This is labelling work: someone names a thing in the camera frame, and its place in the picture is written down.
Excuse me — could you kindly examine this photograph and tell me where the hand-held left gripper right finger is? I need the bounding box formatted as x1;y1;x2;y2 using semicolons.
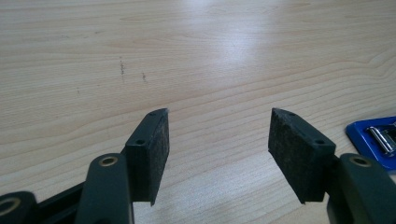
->
267;107;339;205

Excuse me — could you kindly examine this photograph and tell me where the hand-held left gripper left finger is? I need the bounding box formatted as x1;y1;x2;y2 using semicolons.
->
124;107;171;206

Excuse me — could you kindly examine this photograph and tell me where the blue stapler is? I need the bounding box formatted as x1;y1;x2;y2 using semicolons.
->
345;116;396;171

